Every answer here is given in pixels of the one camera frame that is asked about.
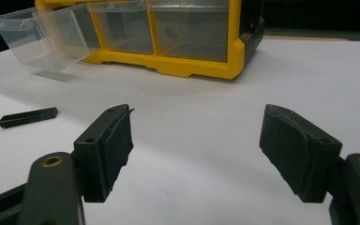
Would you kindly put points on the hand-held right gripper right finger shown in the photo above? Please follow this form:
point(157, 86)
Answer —
point(300, 150)

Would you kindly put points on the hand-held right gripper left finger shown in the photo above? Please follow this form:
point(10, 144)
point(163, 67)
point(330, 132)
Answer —
point(101, 150)

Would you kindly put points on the small black bar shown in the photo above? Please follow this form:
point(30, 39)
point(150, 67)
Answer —
point(28, 117)

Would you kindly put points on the clear plastic drawer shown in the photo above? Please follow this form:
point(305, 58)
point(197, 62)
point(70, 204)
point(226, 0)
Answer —
point(189, 31)
point(43, 37)

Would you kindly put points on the yellow drawer organizer cabinet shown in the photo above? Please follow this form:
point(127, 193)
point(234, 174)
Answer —
point(181, 40)

